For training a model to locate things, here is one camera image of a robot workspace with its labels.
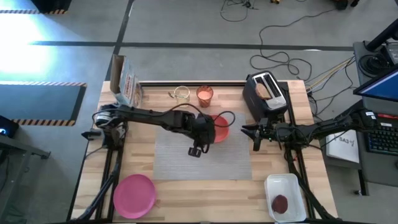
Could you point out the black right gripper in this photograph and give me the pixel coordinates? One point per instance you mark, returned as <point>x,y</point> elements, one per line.
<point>275,130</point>

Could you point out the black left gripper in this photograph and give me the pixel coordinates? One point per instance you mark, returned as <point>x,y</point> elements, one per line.
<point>200,127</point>

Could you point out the orange bowl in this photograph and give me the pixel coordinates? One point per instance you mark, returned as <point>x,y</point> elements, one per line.
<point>222,130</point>

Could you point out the grey woven placemat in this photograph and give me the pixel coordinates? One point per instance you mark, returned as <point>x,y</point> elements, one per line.
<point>186,165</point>

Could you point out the cinnamon squares cereal box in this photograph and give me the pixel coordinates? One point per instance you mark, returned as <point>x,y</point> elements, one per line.
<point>127,84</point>

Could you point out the pink plate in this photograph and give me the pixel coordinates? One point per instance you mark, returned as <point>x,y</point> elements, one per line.
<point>134,196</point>

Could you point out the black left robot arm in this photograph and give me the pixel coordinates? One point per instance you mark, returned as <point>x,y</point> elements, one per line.
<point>146,118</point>

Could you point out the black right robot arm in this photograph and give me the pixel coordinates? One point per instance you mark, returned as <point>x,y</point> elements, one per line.
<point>326,127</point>

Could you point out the black toaster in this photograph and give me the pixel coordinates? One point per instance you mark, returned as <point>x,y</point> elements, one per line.
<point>261,107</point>

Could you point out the orange faceted tumbler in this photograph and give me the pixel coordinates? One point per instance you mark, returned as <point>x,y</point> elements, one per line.
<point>204,95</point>

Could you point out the brown toast slice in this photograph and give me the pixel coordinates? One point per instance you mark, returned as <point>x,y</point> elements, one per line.
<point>263,91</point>

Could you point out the white plastic container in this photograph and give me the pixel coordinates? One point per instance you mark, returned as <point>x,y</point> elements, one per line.
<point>286,186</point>

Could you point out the white paper sign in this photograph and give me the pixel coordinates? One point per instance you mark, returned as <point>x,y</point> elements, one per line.
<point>342,147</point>

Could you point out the black keyboard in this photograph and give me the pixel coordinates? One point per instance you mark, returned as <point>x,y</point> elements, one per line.
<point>384,140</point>

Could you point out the blue-screen computer monitor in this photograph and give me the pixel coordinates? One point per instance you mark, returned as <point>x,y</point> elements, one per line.
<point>379,87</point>

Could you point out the black hazard-striped floor mat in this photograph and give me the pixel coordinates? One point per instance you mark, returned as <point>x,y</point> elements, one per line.
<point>37,102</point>

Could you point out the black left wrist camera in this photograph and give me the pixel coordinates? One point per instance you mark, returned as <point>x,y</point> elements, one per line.
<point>195,152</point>

